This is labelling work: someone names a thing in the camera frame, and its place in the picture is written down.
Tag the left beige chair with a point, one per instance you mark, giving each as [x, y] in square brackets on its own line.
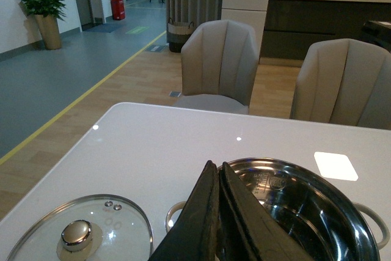
[218, 67]

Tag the right beige chair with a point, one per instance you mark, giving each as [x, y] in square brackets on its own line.
[345, 82]

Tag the black appliance at right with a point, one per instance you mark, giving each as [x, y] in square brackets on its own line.
[377, 33]

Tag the glass lid with knob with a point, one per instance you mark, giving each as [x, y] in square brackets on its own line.
[94, 227]

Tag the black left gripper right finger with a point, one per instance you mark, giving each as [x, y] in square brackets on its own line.
[248, 231]

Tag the green potted plant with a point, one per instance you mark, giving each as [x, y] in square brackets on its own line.
[46, 14]

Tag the beige chair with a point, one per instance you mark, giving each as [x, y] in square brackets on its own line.
[218, 67]
[345, 82]

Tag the dark kitchen counter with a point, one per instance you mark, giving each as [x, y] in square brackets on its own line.
[291, 26]

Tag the stainless steel pot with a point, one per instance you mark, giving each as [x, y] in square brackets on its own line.
[313, 212]

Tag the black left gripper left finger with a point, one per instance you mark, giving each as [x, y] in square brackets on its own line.
[194, 235]

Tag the woven basket with handles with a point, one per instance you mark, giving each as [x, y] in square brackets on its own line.
[178, 34]

